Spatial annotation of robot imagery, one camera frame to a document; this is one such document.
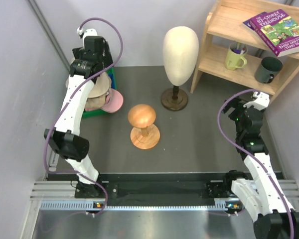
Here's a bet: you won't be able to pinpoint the cream bucket hat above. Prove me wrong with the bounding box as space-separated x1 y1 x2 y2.
65 73 111 99

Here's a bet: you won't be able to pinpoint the light green mug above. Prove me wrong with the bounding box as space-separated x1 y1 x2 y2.
225 42 248 70

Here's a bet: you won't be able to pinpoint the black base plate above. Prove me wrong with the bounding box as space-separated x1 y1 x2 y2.
46 171 285 207

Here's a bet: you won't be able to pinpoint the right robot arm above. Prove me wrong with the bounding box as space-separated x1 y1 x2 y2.
222 97 299 239

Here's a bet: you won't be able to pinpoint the purple treehouse book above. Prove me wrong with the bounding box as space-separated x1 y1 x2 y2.
249 9 299 57

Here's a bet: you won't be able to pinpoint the pink white baseball cap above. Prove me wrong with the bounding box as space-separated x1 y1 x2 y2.
101 88 124 113

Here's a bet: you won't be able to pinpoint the wooden mushroom hat stand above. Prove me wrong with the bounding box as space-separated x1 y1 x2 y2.
128 104 160 150

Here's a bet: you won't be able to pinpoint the wooden shelf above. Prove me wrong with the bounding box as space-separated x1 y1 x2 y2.
190 0 299 102

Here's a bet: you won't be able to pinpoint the green plastic bin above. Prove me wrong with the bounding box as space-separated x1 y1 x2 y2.
80 65 118 119

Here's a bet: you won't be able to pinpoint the pens in mug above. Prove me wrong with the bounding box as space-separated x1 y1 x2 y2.
233 42 247 54

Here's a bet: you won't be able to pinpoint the cream mannequin head stand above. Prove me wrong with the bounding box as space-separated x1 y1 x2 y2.
161 26 199 112

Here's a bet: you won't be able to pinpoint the dark grey mug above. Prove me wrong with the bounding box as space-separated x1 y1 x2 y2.
254 57 283 84

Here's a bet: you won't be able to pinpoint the blue item in bin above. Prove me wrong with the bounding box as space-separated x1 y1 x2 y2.
107 67 117 90

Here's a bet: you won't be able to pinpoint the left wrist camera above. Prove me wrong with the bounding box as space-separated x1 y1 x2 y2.
77 28 98 39

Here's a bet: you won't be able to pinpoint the aluminium rail frame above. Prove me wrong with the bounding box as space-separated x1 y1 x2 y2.
22 179 299 239

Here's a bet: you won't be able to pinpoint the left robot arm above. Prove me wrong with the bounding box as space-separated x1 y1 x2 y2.
44 35 113 198

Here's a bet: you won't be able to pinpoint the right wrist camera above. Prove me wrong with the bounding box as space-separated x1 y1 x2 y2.
244 91 270 111

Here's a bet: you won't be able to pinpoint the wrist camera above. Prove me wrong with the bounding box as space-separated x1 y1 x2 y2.
77 28 98 39
244 91 270 111

